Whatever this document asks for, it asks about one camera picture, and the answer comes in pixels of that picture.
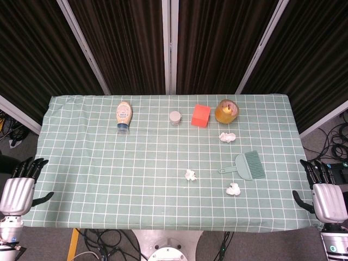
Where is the black equipment box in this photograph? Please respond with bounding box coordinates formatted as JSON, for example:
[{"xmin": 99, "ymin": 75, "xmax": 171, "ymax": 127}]
[{"xmin": 330, "ymin": 165, "xmax": 348, "ymax": 187}]

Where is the amber glass candle jar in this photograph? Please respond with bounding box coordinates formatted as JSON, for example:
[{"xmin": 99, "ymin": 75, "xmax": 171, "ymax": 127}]
[{"xmin": 214, "ymin": 99, "xmax": 240, "ymax": 125}]

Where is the green checked tablecloth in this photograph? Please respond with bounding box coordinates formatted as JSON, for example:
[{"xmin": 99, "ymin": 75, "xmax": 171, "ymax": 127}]
[{"xmin": 20, "ymin": 94, "xmax": 324, "ymax": 234}]

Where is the yellow floor strip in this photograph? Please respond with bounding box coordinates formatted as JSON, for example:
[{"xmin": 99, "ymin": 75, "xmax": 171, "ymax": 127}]
[{"xmin": 66, "ymin": 227, "xmax": 82, "ymax": 261}]

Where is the black floor cable bundle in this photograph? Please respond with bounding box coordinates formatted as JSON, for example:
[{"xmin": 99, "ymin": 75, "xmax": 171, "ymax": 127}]
[
  {"xmin": 75, "ymin": 228, "xmax": 142, "ymax": 261},
  {"xmin": 303, "ymin": 110, "xmax": 348, "ymax": 164},
  {"xmin": 213, "ymin": 231, "xmax": 237, "ymax": 261},
  {"xmin": 0, "ymin": 110, "xmax": 30, "ymax": 149}
]

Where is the white floor cable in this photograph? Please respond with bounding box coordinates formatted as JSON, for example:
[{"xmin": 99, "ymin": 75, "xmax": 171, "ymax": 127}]
[{"xmin": 72, "ymin": 251, "xmax": 102, "ymax": 260}]

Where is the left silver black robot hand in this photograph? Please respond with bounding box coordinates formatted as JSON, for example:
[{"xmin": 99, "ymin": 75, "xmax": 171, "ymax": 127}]
[{"xmin": 0, "ymin": 157, "xmax": 54, "ymax": 217}]

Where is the dark fabric partition panel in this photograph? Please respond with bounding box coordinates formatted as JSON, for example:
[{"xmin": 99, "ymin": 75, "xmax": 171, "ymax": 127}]
[
  {"xmin": 170, "ymin": 0, "xmax": 289, "ymax": 95},
  {"xmin": 57, "ymin": 0, "xmax": 171, "ymax": 96},
  {"xmin": 0, "ymin": 0, "xmax": 109, "ymax": 135},
  {"xmin": 236, "ymin": 0, "xmax": 348, "ymax": 138}
]

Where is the orange-red cube box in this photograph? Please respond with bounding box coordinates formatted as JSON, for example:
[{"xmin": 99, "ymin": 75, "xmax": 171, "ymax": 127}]
[{"xmin": 191, "ymin": 104, "xmax": 212, "ymax": 128}]

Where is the small grey lidded jar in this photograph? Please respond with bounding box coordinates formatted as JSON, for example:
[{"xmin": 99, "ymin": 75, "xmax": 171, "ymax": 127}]
[{"xmin": 169, "ymin": 110, "xmax": 182, "ymax": 127}]

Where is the white paper ball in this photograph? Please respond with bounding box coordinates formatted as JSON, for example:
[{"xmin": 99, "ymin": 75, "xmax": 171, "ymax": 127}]
[
  {"xmin": 225, "ymin": 182, "xmax": 241, "ymax": 196},
  {"xmin": 219, "ymin": 132, "xmax": 237, "ymax": 143},
  {"xmin": 184, "ymin": 169, "xmax": 198, "ymax": 182}
]

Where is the green hand brush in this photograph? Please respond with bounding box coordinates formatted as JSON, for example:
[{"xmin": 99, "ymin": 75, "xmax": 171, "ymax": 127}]
[{"xmin": 219, "ymin": 150, "xmax": 266, "ymax": 181}]

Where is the mayonnaise squeeze bottle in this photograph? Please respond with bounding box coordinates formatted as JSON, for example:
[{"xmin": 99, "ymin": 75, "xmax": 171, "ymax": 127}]
[{"xmin": 116, "ymin": 101, "xmax": 133, "ymax": 135}]

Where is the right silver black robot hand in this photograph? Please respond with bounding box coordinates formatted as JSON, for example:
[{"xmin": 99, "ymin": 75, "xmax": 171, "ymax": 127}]
[{"xmin": 292, "ymin": 159, "xmax": 348, "ymax": 223}]

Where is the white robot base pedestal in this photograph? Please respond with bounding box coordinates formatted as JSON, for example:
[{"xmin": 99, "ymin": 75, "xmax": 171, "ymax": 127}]
[{"xmin": 132, "ymin": 229, "xmax": 204, "ymax": 261}]

